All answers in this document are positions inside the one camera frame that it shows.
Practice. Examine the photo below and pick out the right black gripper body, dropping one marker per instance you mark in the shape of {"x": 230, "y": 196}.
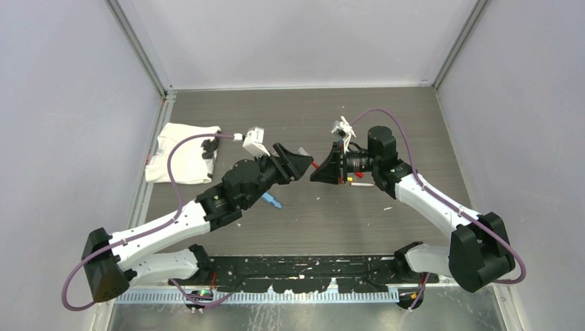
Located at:
{"x": 349, "y": 161}

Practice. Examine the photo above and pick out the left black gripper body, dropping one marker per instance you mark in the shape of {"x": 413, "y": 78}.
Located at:
{"x": 272, "y": 169}

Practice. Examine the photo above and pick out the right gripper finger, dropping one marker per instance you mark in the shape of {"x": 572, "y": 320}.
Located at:
{"x": 333, "y": 160}
{"x": 329, "y": 174}

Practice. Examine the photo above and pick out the clear grey cap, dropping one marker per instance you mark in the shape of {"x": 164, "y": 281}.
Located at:
{"x": 303, "y": 151}

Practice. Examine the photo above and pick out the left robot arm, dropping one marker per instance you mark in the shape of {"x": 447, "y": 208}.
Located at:
{"x": 115, "y": 262}

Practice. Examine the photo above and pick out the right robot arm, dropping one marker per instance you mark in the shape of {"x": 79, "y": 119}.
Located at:
{"x": 478, "y": 252}

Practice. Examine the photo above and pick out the blue pen cap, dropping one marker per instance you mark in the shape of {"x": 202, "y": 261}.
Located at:
{"x": 267, "y": 197}

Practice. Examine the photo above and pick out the white stained cloth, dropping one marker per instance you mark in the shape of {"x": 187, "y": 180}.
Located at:
{"x": 193, "y": 150}

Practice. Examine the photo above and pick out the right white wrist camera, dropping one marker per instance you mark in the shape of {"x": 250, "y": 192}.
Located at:
{"x": 344, "y": 131}

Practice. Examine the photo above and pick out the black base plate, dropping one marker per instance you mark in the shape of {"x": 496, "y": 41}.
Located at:
{"x": 302, "y": 274}

